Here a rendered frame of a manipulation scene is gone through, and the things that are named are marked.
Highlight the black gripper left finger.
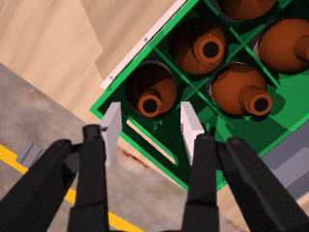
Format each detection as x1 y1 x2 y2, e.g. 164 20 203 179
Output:
0 102 123 232

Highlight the dark grey rectangular tray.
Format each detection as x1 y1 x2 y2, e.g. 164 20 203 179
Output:
261 119 309 201

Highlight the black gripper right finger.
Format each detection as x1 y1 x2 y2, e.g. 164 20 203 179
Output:
181 101 309 232

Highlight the green bottle crate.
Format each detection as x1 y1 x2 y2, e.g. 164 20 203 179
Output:
90 0 309 191

